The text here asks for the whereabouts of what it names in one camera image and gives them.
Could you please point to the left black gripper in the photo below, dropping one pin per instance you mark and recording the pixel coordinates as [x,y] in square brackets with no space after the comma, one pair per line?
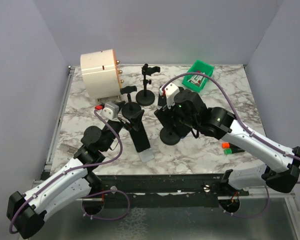
[135,121]

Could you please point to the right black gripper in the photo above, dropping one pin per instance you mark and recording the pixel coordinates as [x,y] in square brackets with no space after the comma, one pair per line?
[162,114]

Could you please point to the black phone stand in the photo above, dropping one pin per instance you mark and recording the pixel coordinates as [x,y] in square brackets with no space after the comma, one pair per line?
[130,108]
[146,97]

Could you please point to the silver edged black phone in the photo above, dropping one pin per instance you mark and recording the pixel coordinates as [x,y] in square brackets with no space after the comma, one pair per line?
[162,100]

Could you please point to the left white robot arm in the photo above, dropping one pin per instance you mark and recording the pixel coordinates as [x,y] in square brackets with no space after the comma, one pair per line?
[29,211]

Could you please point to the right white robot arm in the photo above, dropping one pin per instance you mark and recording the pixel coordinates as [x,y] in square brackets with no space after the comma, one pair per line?
[185,112]

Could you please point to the silver flat phone stand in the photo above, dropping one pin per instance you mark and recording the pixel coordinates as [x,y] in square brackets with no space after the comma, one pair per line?
[146,155]

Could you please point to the green plastic bin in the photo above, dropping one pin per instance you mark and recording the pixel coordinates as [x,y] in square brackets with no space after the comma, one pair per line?
[196,82]

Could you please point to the cream cylindrical box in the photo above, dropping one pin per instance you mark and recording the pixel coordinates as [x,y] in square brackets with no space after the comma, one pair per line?
[100,74]

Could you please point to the orange capped marker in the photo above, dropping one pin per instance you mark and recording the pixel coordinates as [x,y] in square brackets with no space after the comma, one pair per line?
[226,145]

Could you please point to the green capped marker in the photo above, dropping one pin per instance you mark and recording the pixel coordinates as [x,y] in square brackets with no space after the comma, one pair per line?
[233,150]

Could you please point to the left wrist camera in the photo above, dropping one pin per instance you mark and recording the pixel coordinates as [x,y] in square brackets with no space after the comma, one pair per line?
[108,110]

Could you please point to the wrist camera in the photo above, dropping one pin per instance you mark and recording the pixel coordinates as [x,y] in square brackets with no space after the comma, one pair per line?
[170,91]
[108,110]

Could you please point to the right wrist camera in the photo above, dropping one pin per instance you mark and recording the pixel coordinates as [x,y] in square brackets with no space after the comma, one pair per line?
[170,91]

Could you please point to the black mounting rail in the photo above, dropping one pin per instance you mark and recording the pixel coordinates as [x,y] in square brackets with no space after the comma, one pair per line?
[161,190]

